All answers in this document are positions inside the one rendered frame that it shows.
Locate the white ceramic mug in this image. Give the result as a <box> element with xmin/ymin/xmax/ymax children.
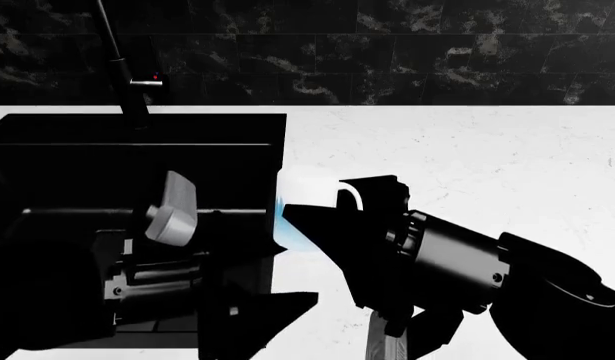
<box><xmin>273</xmin><ymin>166</ymin><xmax>364</xmax><ymax>254</ymax></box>

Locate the black kitchen faucet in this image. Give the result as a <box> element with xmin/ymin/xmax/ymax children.
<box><xmin>93</xmin><ymin>0</ymin><xmax>169</xmax><ymax>131</ymax></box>

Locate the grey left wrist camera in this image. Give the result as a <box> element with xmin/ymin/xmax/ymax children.
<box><xmin>143</xmin><ymin>170</ymin><xmax>200</xmax><ymax>248</ymax></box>

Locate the black kitchen sink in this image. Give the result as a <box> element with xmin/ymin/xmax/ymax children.
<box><xmin>0</xmin><ymin>113</ymin><xmax>288</xmax><ymax>351</ymax></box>

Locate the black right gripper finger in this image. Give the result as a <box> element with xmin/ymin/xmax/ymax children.
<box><xmin>338</xmin><ymin>174</ymin><xmax>412</xmax><ymax>212</ymax></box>
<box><xmin>280</xmin><ymin>203</ymin><xmax>344</xmax><ymax>253</ymax></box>

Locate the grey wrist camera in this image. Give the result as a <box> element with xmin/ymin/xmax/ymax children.
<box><xmin>143</xmin><ymin>170</ymin><xmax>200</xmax><ymax>248</ymax></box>
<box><xmin>365</xmin><ymin>309</ymin><xmax>414</xmax><ymax>360</ymax></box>

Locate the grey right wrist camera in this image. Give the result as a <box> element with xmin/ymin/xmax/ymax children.
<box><xmin>365</xmin><ymin>309</ymin><xmax>414</xmax><ymax>360</ymax></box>

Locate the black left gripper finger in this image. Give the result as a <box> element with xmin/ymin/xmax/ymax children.
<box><xmin>246</xmin><ymin>224</ymin><xmax>289</xmax><ymax>261</ymax></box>
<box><xmin>225</xmin><ymin>291</ymin><xmax>320</xmax><ymax>360</ymax></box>

